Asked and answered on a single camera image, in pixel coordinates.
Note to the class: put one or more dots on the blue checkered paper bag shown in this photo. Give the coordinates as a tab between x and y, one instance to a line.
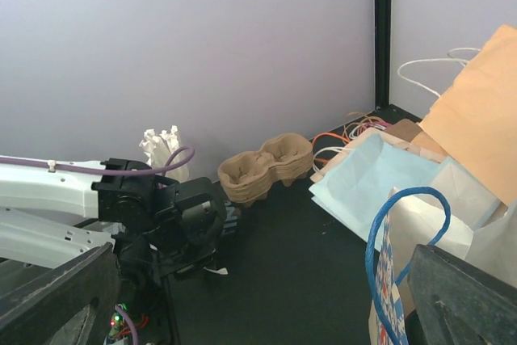
496	256

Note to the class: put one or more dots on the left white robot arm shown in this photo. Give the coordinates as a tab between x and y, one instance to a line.
52	212

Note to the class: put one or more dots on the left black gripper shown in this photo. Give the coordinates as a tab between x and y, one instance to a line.
186	266

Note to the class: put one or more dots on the light blue paper bag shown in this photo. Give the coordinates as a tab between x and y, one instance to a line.
355	189

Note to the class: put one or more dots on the white paper bag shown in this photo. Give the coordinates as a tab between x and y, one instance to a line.
469	199

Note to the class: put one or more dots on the white paper straw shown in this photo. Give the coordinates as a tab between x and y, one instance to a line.
221	271

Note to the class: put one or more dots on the orange paper bag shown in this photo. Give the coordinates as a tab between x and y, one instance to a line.
474	120

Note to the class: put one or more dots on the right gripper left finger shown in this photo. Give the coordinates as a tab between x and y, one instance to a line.
71	304

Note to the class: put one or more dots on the brown pulp cup carrier stack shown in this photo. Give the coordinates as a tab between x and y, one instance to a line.
249	176

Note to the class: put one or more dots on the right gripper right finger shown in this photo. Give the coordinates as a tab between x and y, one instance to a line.
457	303

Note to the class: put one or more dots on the brown flat paper bag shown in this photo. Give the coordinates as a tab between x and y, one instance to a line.
405	130

